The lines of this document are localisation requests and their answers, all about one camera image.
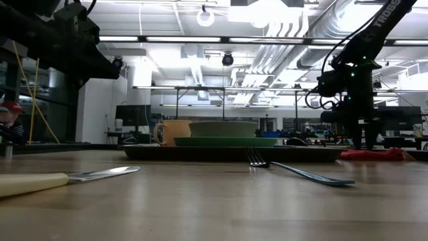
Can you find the brown plastic tray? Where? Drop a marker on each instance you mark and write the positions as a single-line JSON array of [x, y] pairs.
[[217, 154]]

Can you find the blue bin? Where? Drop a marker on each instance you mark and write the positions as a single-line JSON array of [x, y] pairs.
[[271, 134]]

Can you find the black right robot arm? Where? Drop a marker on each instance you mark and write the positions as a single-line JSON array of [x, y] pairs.
[[378, 26]]

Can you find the person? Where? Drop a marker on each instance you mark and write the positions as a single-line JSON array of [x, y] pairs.
[[10, 127]]

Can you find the black overhead light bar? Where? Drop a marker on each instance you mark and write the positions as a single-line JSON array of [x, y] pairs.
[[227, 39]]

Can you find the black aluminium table frame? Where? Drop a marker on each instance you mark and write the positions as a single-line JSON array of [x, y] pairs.
[[67, 149]]

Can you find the black computer monitor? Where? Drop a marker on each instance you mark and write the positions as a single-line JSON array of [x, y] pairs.
[[401, 117], [132, 115]]

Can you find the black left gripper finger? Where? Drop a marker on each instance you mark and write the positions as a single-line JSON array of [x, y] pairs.
[[103, 74], [105, 62]]

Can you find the red cloth napkin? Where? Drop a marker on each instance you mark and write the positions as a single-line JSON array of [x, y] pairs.
[[371, 155]]

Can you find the beige bowl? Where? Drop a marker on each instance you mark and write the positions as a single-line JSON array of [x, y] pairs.
[[222, 129]]

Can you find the green plate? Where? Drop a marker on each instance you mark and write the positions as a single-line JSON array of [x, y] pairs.
[[225, 142]]

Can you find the orange mug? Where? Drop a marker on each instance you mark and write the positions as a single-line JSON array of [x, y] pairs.
[[175, 132]]

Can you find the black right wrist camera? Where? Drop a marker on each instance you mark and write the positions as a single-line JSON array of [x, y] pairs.
[[331, 83]]

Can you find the silver ventilation duct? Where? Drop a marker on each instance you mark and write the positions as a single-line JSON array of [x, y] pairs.
[[321, 57]]

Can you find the black background metal frame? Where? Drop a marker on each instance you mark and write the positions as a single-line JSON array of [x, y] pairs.
[[200, 88]]

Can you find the small silver post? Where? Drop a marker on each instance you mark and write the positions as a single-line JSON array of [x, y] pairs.
[[8, 152]]

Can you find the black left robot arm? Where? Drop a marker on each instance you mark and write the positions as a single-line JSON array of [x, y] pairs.
[[26, 20]]

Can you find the small black camera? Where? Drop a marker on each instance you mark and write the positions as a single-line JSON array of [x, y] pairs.
[[117, 63]]

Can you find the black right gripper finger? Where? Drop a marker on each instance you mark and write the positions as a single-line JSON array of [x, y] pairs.
[[372, 134], [356, 134]]

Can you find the black overhead camera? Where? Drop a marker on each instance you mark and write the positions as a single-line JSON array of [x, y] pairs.
[[227, 59]]

